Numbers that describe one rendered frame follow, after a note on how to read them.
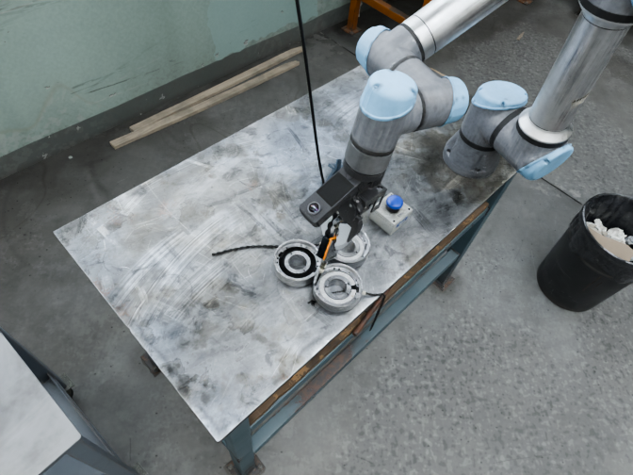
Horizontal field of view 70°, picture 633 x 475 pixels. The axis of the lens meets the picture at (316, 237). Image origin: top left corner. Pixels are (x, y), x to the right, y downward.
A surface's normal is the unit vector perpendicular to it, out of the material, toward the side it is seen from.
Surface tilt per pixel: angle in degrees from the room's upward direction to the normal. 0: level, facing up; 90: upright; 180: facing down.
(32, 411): 0
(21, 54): 90
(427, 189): 0
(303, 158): 0
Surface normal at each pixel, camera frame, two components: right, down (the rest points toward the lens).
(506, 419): 0.08, -0.58
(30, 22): 0.69, 0.62
